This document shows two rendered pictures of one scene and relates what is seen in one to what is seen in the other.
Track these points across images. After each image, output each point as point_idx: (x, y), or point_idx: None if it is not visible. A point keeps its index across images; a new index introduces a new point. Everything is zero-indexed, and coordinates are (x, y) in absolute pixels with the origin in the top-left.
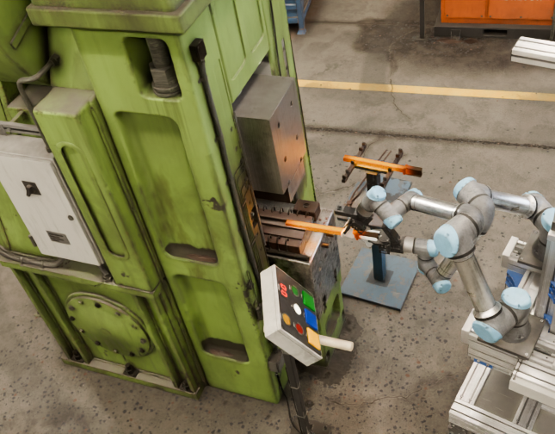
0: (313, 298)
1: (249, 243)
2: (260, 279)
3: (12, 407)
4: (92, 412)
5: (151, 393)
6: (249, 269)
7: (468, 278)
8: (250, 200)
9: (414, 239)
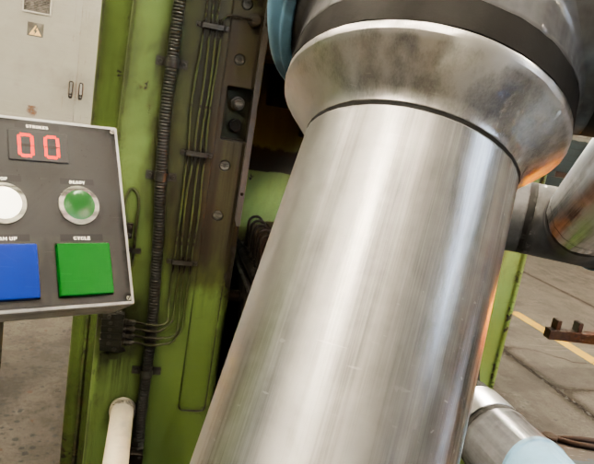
0: (122, 304)
1: (183, 145)
2: (157, 255)
3: (11, 352)
4: (9, 411)
5: (54, 457)
6: (144, 196)
7: (246, 310)
8: (248, 62)
9: (501, 404)
